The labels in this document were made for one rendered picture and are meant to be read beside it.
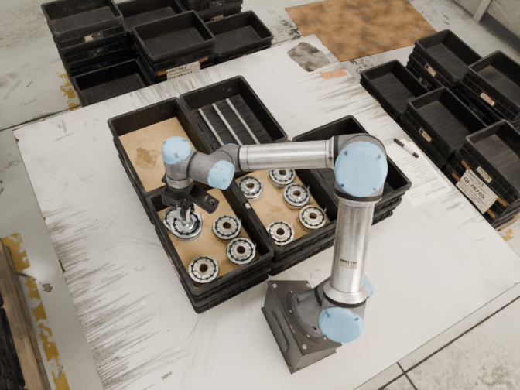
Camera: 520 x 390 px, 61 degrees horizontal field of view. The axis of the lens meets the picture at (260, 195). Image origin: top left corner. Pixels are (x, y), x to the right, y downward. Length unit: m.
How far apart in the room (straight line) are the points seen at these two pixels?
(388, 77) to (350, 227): 2.14
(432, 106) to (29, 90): 2.63
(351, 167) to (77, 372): 1.75
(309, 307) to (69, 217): 1.01
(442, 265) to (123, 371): 1.23
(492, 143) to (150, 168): 1.81
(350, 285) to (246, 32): 2.24
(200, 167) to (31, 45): 2.80
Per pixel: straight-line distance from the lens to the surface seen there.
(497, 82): 3.08
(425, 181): 2.09
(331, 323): 1.21
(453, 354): 2.59
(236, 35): 3.08
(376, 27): 4.03
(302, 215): 1.64
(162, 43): 2.85
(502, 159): 2.67
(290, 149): 1.22
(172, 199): 1.34
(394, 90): 3.09
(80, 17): 3.13
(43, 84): 3.48
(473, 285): 1.92
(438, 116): 2.87
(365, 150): 1.03
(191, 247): 1.59
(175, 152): 1.16
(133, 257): 1.75
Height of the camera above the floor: 2.26
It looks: 57 degrees down
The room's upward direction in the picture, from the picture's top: 7 degrees clockwise
